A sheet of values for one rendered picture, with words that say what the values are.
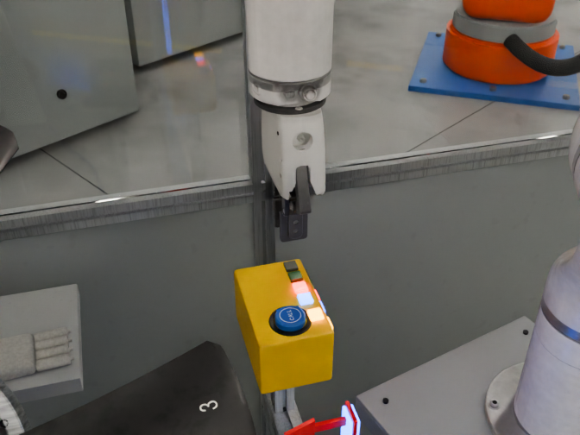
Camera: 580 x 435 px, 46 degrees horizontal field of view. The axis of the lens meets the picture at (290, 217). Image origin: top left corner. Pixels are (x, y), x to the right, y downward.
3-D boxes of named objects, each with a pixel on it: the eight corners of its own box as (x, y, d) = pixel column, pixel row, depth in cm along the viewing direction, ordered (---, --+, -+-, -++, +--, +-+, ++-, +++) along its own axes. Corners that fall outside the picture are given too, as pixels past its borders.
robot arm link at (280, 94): (344, 79, 66) (343, 108, 68) (317, 47, 73) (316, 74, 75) (260, 90, 65) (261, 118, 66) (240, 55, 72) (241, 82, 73)
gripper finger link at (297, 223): (314, 201, 74) (313, 250, 78) (305, 185, 77) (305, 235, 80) (286, 205, 73) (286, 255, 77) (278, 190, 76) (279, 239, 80)
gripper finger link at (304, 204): (317, 203, 69) (306, 220, 75) (300, 134, 72) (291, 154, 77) (305, 204, 69) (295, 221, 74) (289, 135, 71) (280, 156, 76)
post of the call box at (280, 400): (270, 399, 106) (268, 340, 98) (289, 394, 106) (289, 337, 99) (274, 413, 103) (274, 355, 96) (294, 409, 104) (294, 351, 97)
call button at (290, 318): (271, 316, 90) (271, 306, 89) (300, 311, 91) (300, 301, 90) (279, 337, 87) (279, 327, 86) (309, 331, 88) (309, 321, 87)
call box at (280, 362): (236, 322, 104) (232, 267, 98) (299, 310, 106) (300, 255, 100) (261, 403, 91) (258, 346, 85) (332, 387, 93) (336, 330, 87)
